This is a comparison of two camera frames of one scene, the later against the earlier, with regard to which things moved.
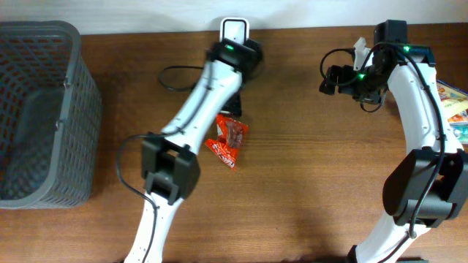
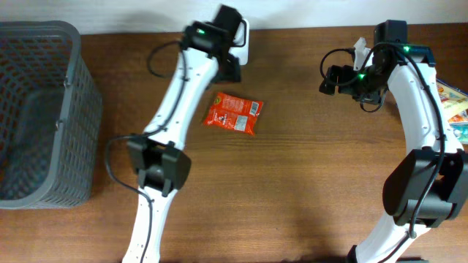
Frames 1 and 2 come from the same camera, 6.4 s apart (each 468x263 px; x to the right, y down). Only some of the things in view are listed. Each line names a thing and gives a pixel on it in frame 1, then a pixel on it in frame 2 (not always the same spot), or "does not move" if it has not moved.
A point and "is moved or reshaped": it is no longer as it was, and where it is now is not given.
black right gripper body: [366, 88] does not move
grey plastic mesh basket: [50, 116] does not move
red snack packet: [231, 137] is moved or reshaped
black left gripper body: [235, 107] to [236, 77]
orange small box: [458, 118] does not move
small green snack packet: [461, 132] does not move
